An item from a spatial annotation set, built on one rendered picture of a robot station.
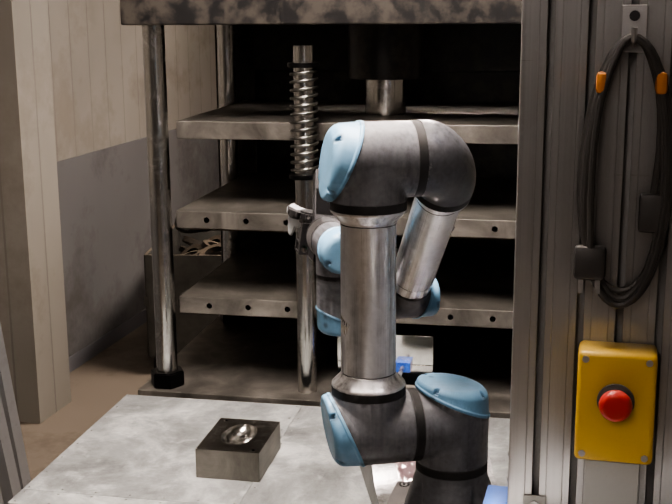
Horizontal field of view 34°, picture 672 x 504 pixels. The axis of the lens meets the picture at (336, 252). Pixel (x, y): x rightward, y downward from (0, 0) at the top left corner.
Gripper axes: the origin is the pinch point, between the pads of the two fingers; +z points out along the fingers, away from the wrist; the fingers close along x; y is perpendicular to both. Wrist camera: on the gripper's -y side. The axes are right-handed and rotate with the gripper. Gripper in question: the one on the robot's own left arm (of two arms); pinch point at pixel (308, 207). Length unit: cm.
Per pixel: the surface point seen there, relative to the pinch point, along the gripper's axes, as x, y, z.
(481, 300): 66, 33, 70
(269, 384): 12, 66, 85
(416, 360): 49, 50, 67
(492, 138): 60, -13, 63
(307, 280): 17, 32, 75
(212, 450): -11, 61, 20
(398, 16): 29, -41, 60
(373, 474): 20, 55, -3
